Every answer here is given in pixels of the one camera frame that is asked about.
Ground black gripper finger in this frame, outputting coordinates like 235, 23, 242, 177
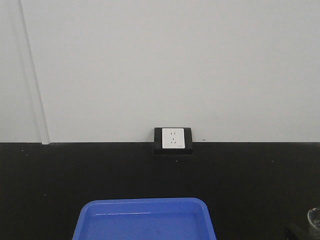
284, 223, 320, 240

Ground clear glass beaker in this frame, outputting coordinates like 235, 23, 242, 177
307, 206, 320, 232

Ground blue plastic tray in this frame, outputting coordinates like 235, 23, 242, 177
72, 197, 217, 240

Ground black socket mounting box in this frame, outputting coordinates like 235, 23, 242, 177
153, 127, 193, 155

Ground white wall power socket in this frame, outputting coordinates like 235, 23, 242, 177
162, 128, 186, 149

